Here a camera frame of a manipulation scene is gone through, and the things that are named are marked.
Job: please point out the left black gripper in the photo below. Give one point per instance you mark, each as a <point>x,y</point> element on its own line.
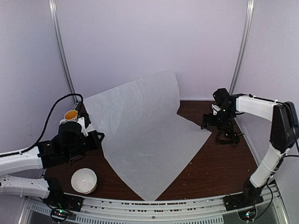
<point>95,143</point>

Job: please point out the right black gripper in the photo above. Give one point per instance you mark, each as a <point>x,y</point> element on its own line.
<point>211,122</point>

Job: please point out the translucent white wrapping paper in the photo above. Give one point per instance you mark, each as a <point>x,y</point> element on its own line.
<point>146,142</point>

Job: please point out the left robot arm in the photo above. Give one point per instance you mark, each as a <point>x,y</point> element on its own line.
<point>43,155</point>

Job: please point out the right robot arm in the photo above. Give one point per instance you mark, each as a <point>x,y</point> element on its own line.
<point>283,132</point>

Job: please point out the yellow patterned cup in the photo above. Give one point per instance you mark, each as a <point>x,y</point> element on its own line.
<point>70,116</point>

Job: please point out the plain white bowl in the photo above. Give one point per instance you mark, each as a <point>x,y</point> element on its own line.
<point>84,181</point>

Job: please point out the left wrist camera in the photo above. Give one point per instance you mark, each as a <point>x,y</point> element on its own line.
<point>85,123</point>

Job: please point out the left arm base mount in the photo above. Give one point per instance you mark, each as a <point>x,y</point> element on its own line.
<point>66,202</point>

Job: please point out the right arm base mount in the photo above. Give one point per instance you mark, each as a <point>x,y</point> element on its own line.
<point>235,202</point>

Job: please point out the aluminium front rail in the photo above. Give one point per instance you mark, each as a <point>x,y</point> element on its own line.
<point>209,210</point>

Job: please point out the right aluminium frame post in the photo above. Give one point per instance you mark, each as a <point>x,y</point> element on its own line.
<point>244,41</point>

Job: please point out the aluminium frame post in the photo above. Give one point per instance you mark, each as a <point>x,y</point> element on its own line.
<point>61,51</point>
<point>244,41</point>

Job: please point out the left aluminium frame post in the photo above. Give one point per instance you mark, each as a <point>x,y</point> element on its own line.
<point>61,51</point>

